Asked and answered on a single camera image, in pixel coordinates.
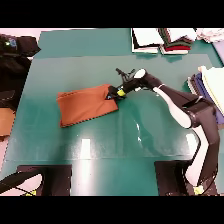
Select heap of clothes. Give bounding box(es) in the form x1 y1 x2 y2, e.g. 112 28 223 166
0 33 42 112

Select red garment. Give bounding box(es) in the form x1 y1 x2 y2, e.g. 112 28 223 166
164 44 192 52

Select pale yellow garment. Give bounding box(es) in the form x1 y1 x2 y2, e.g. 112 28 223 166
198 65 224 118

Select pale purple garment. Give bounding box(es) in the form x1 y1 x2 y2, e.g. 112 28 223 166
212 40 224 66

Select blue garment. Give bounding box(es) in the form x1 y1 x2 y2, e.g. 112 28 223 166
187 72 224 126

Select brown garment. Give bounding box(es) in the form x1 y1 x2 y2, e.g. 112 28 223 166
0 107 17 138

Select orange garment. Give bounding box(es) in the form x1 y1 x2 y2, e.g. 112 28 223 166
55 83 120 129

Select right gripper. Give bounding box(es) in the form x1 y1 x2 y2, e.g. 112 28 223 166
105 84 128 101

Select white textured garment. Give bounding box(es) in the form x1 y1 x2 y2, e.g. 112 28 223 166
195 27 224 44

